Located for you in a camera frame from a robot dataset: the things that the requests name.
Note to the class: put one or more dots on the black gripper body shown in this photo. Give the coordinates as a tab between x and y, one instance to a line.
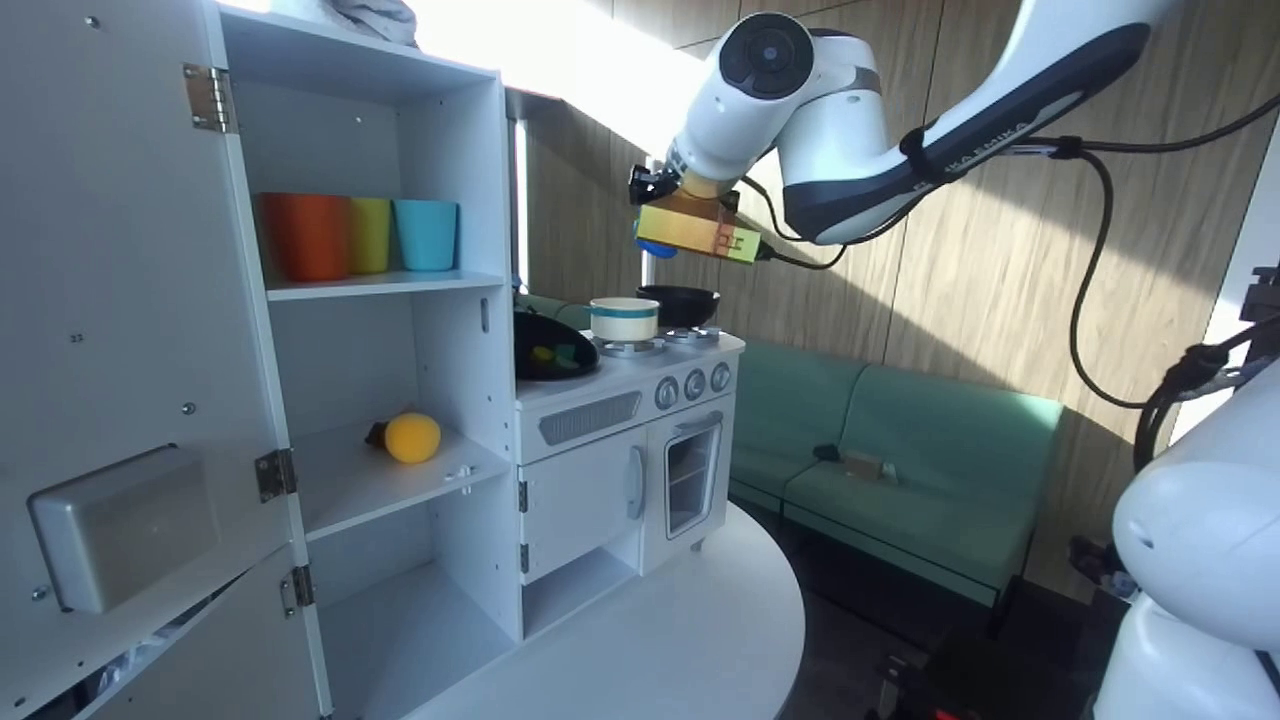
645	182

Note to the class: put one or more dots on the yellow round toy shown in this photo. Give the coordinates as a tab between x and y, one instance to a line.
412	439

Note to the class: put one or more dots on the small brown toy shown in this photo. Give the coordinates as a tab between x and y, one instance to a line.
375	435

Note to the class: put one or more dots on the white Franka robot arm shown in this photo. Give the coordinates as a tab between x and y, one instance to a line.
852	144

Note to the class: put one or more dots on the white plastic pot teal stripe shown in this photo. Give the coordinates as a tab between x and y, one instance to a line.
626	322

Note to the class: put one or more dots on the black toy pot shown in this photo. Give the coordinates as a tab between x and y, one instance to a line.
553	349

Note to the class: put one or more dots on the black frying pan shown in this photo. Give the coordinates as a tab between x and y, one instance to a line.
680	307

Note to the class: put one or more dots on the white toy kitchen cabinet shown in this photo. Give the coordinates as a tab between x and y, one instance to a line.
454	160

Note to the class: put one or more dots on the light blue plastic cup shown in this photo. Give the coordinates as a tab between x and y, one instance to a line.
429	234

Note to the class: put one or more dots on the yellow-green plastic cup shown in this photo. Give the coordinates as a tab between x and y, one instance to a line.
375	234

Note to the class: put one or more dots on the white oven door with window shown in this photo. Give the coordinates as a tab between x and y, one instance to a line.
692	474

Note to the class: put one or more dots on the small black device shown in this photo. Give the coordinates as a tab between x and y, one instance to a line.
828	452

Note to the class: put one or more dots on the orange plastic cup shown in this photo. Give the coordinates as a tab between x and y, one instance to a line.
304	239

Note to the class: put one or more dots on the white plastic door catch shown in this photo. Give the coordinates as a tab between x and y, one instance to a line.
460	476

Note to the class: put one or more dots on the small brown object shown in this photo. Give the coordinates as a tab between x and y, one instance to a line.
869	468

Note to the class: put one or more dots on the green sofa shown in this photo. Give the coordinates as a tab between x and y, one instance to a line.
935	466

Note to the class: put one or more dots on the silver door hinge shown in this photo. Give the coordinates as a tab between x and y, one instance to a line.
210	97
278	474
298	588

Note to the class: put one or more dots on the round white table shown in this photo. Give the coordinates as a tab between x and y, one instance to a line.
665	643

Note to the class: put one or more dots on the tall white cabinet door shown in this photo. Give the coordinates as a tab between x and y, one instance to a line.
122	264

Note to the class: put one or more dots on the short white cabinet door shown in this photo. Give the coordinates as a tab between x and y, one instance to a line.
212	663

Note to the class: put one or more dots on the black stand bracket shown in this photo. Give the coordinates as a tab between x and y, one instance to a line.
1267	303

